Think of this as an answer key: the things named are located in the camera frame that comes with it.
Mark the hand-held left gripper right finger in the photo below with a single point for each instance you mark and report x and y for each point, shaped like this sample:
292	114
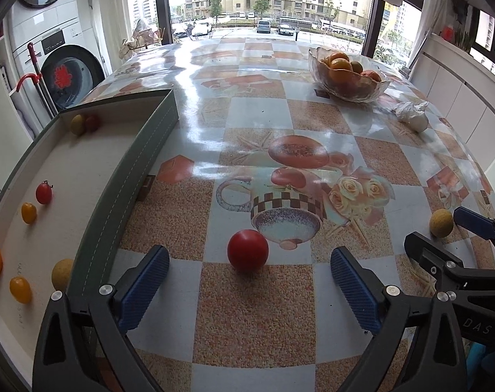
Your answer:
353	290

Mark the large red tomato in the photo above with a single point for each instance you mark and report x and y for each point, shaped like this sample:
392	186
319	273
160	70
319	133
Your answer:
247	251

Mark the white front-load washing machine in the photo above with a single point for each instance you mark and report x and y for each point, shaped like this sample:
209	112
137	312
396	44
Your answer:
68	77

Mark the grey tray with white inside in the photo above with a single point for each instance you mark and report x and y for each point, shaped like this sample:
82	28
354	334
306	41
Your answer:
68	163

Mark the person's right hand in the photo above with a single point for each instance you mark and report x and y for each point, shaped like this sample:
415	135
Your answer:
482	365

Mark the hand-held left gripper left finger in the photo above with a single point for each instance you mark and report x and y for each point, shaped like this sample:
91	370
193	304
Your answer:
145	290

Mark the white plastic bag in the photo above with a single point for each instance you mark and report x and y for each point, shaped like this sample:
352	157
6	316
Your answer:
413	115

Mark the red hook hanger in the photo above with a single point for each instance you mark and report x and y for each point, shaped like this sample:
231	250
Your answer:
27	78

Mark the white parked car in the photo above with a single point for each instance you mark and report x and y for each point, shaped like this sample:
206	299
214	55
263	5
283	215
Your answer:
201	28

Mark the small yellow-green fruit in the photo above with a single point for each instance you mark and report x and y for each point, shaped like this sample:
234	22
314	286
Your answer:
77	124

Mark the small red ornament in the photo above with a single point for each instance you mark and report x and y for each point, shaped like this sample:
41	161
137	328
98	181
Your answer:
447	32

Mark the yellow-brown round fruit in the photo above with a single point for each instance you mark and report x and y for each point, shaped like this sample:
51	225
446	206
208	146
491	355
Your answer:
440	222

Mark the dark parked van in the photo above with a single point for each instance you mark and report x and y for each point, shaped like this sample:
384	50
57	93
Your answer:
264	26

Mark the white wall cabinet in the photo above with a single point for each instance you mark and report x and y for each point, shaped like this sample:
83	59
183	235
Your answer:
455	98

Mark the orange in bowl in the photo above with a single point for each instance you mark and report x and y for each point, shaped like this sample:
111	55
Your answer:
340	67
338	55

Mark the brown kiwi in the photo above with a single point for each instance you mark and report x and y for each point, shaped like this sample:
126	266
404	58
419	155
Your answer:
64	273

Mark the grey parked car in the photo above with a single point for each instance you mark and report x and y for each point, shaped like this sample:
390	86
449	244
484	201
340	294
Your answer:
285	29

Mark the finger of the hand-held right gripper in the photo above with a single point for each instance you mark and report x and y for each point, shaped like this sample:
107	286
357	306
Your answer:
476	222
427	253

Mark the reddish fruit in bowl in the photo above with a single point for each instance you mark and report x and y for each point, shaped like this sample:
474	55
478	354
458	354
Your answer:
370	75

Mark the clear glass fruit bowl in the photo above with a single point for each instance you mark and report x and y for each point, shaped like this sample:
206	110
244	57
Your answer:
345	85

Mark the small dark red fruit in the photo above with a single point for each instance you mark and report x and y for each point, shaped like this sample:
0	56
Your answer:
93	123

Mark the red cherry tomato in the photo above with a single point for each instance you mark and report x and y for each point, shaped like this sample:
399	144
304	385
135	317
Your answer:
44	193

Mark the brownish fruit in bowl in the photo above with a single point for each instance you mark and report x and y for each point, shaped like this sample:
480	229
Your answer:
356	67

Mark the yellow-orange oval fruit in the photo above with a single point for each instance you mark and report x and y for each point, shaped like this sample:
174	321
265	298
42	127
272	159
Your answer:
20	290

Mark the white stacked dryer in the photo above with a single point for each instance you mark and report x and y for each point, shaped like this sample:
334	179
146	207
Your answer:
51	0

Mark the small yellow tomato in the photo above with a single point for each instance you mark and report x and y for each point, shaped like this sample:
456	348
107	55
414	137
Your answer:
28	212

